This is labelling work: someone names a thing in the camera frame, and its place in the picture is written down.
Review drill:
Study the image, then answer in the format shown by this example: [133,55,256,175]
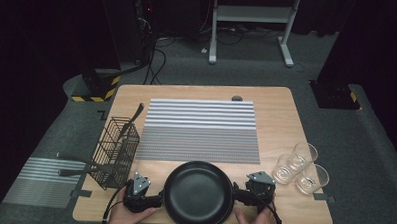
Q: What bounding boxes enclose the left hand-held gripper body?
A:
[122,170,154,214]

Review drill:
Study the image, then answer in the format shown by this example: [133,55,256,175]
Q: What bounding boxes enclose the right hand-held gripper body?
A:
[244,171,276,214]

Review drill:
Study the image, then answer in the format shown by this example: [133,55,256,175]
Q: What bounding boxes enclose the clear drinking glass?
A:
[295,162,331,197]
[272,153,301,187]
[288,140,320,172]

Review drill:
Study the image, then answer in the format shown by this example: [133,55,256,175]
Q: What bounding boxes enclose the black wire cutlery basket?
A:
[87,115,141,192]

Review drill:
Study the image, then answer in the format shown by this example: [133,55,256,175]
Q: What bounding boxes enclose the person's left hand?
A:
[107,188,158,224]

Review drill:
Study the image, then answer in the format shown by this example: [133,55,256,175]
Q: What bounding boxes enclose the grey tape strip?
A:
[312,192,337,205]
[70,189,93,198]

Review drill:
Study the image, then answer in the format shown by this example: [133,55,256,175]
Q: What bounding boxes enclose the dark grey utensil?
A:
[54,151,111,172]
[57,165,101,179]

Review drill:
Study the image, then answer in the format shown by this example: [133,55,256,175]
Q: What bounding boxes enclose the grey striped placemat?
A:
[135,97,264,165]
[1,155,88,210]

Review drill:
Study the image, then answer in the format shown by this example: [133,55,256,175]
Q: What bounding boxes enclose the black yellow striped stand base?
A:
[70,67,122,104]
[308,79,364,112]

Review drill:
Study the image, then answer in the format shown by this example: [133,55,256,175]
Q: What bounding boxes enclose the black equipment rack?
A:
[97,0,158,66]

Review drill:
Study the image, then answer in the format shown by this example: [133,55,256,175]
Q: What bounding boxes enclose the right hand-held gripper cable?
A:
[249,185,287,224]

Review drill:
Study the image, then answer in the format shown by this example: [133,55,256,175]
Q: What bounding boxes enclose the hand-held gripper cable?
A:
[249,185,287,224]
[101,179,133,224]

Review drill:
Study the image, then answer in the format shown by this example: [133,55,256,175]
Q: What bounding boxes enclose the left hand-held gripper cable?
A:
[101,179,133,224]

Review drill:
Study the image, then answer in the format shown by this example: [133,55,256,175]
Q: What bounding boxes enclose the black floor cables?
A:
[142,33,169,87]

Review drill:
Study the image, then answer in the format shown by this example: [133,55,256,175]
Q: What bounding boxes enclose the white desk frame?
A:
[207,0,303,69]

